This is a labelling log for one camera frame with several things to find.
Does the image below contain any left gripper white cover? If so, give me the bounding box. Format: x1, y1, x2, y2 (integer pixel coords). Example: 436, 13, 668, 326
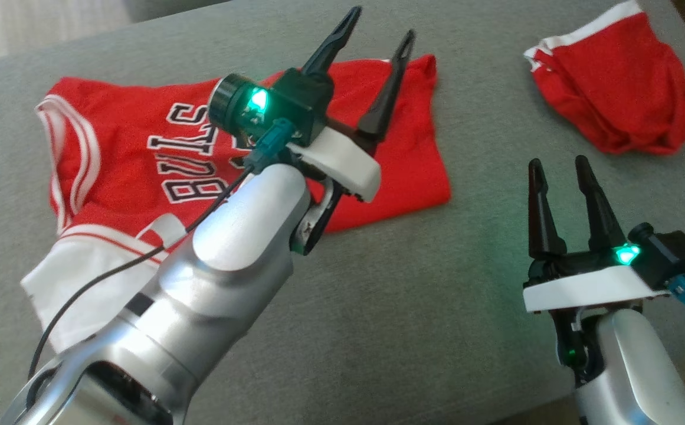
208, 6, 417, 256

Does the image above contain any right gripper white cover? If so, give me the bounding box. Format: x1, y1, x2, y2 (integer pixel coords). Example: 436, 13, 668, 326
522, 155, 671, 384

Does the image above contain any red Bulls shorts white trim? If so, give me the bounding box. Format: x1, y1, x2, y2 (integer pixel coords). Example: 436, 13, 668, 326
523, 0, 685, 156

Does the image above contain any red white Bulls jersey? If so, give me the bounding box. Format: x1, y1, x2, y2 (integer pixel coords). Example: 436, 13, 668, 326
21, 54, 453, 355

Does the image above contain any wide grey fabric sofa seat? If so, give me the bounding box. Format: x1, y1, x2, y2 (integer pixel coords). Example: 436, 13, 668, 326
0, 0, 685, 425

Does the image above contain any white cable strap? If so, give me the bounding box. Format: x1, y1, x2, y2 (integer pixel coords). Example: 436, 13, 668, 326
139, 214, 187, 249

